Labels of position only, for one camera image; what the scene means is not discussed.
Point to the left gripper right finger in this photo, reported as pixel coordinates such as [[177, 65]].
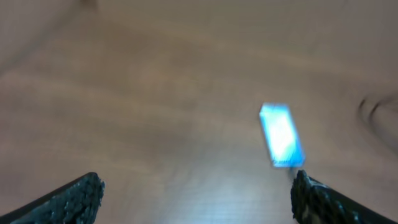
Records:
[[315, 202]]

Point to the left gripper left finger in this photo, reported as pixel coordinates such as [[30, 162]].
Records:
[[76, 202]]

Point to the Samsung Galaxy smartphone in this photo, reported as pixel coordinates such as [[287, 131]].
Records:
[[283, 141]]

